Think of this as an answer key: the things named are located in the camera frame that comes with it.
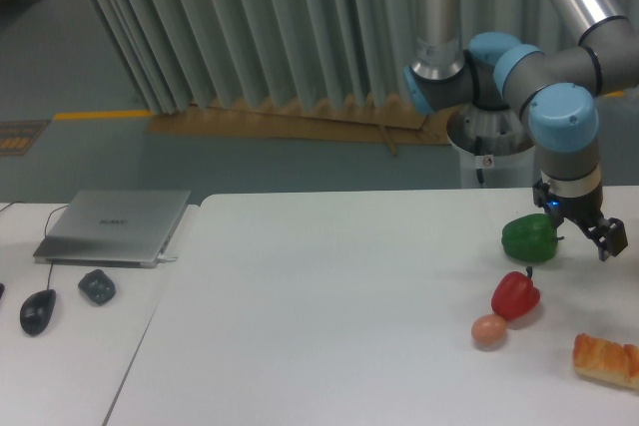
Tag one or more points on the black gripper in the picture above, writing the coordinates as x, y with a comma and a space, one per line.
608, 234

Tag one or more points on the red bell pepper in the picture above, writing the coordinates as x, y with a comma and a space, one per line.
515, 295

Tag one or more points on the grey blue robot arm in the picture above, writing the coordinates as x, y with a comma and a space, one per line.
549, 98

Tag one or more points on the green bell pepper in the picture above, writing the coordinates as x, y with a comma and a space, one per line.
530, 238

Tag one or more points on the toasted bread piece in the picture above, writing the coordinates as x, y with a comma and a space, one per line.
606, 361

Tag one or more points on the brown egg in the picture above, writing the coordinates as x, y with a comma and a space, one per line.
488, 329

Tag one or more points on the white laptop plug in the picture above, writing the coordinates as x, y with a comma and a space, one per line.
166, 259

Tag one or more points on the pale green curtain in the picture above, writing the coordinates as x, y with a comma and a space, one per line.
364, 60

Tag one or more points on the silver closed laptop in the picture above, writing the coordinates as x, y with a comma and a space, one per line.
130, 228

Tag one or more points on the black small controller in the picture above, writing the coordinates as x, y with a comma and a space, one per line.
98, 287

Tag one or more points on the black computer mouse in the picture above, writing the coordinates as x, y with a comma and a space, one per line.
36, 311

